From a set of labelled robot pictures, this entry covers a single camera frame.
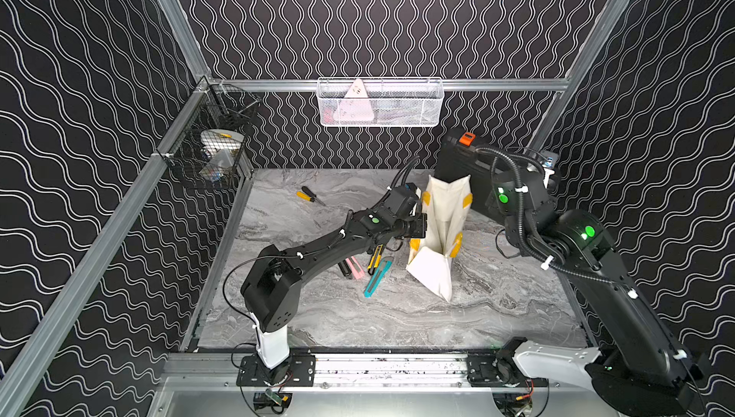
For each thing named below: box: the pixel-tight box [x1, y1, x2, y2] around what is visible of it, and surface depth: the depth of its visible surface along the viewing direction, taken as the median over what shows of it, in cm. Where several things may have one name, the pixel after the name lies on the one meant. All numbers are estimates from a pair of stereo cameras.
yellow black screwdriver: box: [295, 185, 327, 207], surface depth 115 cm
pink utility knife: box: [344, 255, 366, 281], surface depth 94 cm
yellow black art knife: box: [367, 243, 384, 276], surface depth 95 cm
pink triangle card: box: [333, 78, 375, 122], surface depth 91 cm
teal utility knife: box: [363, 256, 395, 299], surface depth 92 cm
